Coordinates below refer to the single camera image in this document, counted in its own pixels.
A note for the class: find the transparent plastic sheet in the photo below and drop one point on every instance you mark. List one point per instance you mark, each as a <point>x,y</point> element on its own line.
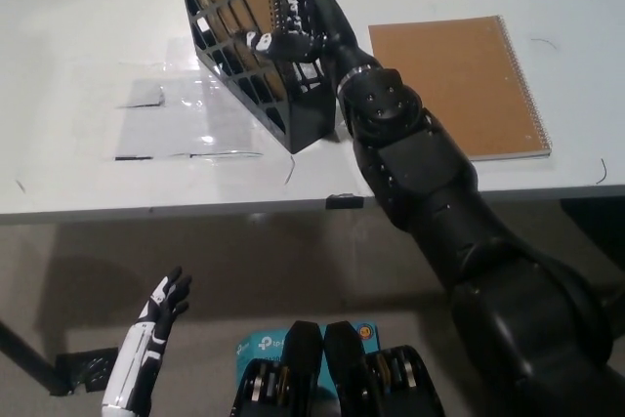
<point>161,129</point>

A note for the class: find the brown spiral notebook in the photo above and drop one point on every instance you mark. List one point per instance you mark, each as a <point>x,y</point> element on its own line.
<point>464,70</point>
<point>261,2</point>

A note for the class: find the black table leg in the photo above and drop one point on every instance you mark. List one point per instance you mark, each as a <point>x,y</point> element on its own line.
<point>24,353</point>

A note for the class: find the black robot legs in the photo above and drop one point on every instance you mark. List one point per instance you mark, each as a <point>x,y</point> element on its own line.
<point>303,363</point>

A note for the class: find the black taped foot plate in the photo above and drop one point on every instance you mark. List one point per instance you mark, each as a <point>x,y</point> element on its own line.
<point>83,370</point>

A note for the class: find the small black table edge clip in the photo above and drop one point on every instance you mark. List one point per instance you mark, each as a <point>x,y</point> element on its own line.
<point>345,201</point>

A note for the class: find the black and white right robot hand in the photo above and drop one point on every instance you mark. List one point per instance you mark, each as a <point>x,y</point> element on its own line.
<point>327,26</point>

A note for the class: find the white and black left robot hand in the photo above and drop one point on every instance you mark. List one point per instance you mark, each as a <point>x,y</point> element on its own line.
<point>156,324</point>

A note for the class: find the teal tp-link cardboard box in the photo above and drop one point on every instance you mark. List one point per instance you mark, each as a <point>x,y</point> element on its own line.
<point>259,344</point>

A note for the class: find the black lattice book holder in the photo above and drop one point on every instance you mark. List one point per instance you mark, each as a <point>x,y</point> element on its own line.
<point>307,124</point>

